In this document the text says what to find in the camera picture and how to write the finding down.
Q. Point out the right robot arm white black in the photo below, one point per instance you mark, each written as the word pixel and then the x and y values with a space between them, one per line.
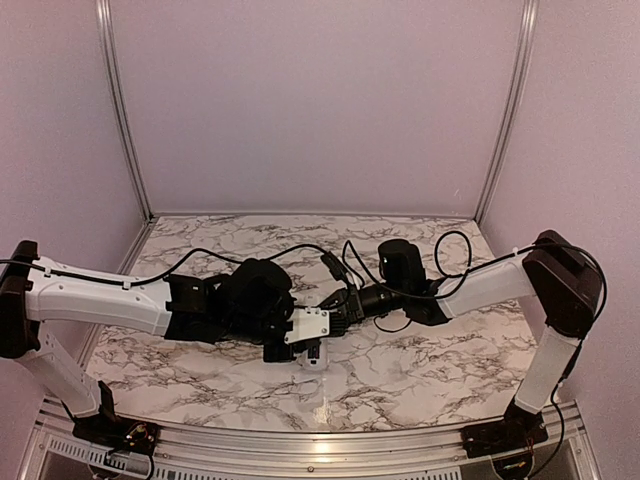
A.
pixel 567 281

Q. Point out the left aluminium frame post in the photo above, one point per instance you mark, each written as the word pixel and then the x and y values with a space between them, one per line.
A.
pixel 109 51

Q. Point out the aluminium frame post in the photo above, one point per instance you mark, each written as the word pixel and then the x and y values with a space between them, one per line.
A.
pixel 514 97
pixel 109 51

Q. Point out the white remote control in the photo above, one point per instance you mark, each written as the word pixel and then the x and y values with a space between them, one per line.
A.
pixel 314 358

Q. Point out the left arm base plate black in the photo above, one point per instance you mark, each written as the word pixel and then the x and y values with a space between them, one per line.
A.
pixel 119 433

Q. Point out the front aluminium rail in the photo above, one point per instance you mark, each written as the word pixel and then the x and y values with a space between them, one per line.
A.
pixel 192 452

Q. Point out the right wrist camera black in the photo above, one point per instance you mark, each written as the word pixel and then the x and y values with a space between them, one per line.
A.
pixel 340 272

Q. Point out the right aluminium frame post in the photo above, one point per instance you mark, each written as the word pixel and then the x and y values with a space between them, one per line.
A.
pixel 514 97

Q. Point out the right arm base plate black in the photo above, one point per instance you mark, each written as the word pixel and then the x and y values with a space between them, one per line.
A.
pixel 496 437

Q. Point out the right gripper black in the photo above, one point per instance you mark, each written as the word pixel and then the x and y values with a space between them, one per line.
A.
pixel 342 297

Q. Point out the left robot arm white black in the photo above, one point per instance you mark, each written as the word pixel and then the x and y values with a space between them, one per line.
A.
pixel 252 304

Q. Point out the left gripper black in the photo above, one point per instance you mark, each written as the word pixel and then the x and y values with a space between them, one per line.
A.
pixel 276 355

